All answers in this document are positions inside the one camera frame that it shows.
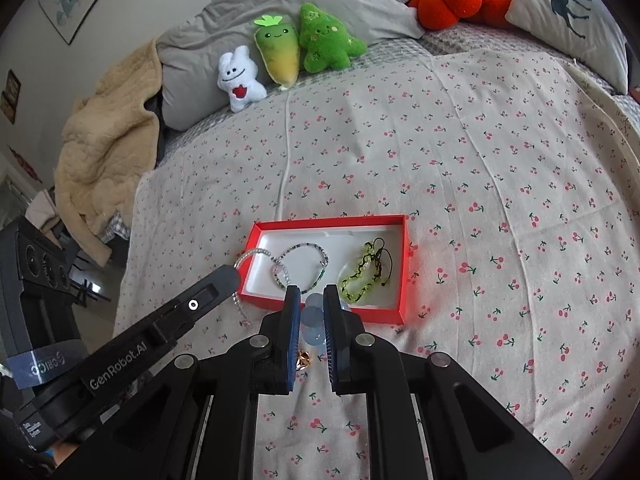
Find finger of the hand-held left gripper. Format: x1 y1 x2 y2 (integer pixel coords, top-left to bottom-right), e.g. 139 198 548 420
150 266 244 345

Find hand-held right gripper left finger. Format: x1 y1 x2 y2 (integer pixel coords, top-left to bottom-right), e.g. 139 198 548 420
50 284 303 480

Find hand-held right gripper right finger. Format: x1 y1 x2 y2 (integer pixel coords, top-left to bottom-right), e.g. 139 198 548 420
322 284 574 480

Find blue bead bracelet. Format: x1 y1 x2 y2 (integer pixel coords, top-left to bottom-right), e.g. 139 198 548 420
302 294 351 351

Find clear bead bracelet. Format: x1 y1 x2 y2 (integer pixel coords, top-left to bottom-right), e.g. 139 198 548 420
233 247 288 323

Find red jewelry box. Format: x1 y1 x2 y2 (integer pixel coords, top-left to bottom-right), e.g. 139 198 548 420
235 215 416 326

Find black chair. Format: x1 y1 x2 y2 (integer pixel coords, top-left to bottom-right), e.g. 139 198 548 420
52 220 113 306

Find pile of clothes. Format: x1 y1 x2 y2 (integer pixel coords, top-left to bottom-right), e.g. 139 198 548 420
25 187 65 233

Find beige quilted blanket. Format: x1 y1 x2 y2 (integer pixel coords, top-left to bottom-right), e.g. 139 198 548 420
54 40 163 261

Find white bunny plush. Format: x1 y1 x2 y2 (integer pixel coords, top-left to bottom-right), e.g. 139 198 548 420
216 46 268 113

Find cherry print bed sheet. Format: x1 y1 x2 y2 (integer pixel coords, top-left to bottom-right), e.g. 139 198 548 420
112 35 640 480

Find green yellow carrot plush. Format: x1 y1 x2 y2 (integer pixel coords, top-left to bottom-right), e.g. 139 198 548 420
254 14 302 90

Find green tree plush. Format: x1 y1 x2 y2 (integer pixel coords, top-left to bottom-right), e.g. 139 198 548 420
299 3 368 73

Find deer print pillow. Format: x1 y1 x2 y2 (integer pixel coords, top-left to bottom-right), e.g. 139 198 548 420
505 0 630 95

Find green bead bracelet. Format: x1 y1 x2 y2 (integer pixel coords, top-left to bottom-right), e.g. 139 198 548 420
339 241 396 306

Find multicolour bead bracelet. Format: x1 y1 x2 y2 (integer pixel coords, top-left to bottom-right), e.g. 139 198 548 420
274 242 331 295

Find blue cable strap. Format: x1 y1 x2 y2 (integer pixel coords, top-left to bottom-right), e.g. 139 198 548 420
7 339 82 390

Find red wall decoration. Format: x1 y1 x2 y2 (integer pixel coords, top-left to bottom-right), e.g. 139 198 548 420
7 146 43 183

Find small wall poster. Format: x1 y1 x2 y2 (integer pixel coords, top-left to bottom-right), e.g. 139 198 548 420
0 70 21 123

